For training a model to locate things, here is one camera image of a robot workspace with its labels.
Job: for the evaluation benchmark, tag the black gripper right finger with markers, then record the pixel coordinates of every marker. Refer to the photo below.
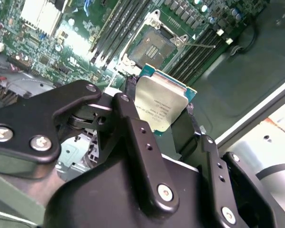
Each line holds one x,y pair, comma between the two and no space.
215,171

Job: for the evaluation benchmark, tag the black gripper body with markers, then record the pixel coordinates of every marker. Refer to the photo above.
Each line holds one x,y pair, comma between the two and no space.
104,197

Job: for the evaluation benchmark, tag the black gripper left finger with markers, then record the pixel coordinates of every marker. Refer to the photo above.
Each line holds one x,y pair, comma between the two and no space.
26,123

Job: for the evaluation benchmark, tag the CPU with silver top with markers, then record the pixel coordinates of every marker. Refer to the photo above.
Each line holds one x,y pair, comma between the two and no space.
161,102

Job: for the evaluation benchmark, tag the metal locking lever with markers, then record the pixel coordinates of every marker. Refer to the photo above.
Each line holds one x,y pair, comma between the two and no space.
199,45

